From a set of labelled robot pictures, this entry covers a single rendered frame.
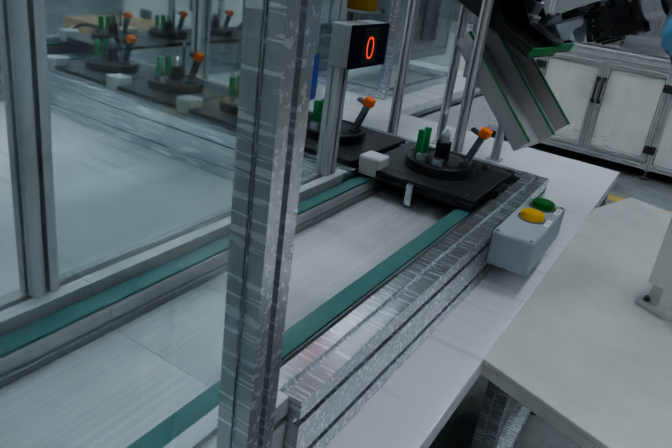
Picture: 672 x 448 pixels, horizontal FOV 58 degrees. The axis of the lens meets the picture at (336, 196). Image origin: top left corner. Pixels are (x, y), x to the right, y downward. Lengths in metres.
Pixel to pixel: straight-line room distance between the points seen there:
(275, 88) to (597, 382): 0.69
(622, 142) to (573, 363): 4.36
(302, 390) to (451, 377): 0.28
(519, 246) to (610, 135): 4.25
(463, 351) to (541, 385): 0.11
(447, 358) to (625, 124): 4.45
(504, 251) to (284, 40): 0.75
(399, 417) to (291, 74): 0.50
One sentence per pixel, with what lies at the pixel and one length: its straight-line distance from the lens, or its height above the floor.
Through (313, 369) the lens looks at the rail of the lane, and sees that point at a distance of 0.64.
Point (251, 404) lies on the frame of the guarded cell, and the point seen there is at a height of 1.06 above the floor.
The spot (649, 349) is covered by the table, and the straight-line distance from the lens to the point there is 1.04.
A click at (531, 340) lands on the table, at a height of 0.86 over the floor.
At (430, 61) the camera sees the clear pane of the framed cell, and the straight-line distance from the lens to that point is 2.58.
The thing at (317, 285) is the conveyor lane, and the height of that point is 0.92.
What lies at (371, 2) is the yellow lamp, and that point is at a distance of 1.04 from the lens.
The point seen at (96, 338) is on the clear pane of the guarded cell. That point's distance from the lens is 0.32.
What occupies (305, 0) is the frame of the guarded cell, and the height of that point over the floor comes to 1.32.
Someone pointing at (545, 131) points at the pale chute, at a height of 1.02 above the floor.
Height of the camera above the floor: 1.35
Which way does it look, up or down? 22 degrees down
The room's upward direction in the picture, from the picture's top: 8 degrees clockwise
